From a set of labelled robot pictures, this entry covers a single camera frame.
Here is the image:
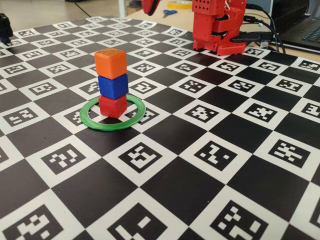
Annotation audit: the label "orange cube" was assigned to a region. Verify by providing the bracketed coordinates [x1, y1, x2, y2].
[94, 48, 127, 80]

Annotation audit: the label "blue cube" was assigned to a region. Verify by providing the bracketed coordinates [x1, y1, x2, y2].
[97, 73, 129, 100]

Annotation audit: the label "red cube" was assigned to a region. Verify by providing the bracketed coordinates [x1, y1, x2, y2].
[98, 94, 128, 118]

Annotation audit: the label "yellow tape roll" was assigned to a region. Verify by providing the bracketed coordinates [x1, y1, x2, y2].
[167, 0, 190, 10]

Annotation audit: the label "black power adapter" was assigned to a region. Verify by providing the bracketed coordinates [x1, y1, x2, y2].
[231, 31, 273, 44]

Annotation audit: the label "black laptop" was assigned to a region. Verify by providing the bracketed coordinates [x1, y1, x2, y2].
[271, 0, 320, 53]

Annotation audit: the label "black white marker checkerboard mat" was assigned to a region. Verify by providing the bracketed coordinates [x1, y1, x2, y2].
[0, 15, 320, 240]

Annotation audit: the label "blue handled scissors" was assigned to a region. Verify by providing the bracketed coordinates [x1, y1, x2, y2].
[162, 9, 178, 19]

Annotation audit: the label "black cable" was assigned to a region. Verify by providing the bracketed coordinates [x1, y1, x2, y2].
[243, 15, 287, 54]
[246, 3, 282, 51]

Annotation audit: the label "green ring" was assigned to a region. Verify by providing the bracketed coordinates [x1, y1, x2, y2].
[79, 93, 147, 132]

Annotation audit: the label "black camera device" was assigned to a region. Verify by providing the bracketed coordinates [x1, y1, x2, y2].
[0, 13, 14, 46]

